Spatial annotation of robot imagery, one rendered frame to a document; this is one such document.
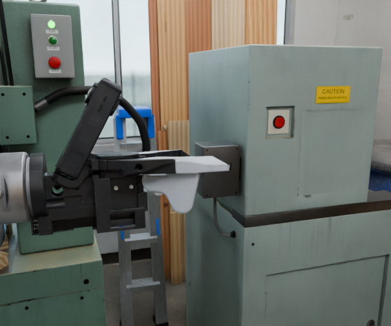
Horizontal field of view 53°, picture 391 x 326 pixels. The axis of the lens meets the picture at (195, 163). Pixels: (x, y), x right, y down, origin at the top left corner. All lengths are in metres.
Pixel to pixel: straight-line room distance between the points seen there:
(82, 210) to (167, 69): 2.14
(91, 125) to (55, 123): 0.78
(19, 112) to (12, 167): 0.70
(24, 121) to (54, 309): 0.54
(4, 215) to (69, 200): 0.06
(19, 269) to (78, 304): 0.20
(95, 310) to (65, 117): 0.58
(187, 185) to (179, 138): 2.04
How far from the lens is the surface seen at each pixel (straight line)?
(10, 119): 1.13
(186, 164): 0.40
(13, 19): 1.21
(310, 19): 3.15
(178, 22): 2.60
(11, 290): 1.25
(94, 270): 1.24
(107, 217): 0.43
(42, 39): 1.15
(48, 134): 1.22
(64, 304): 1.28
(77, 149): 0.43
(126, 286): 2.15
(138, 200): 0.43
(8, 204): 0.43
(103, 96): 0.44
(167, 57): 2.55
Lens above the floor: 1.34
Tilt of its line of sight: 13 degrees down
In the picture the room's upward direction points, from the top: straight up
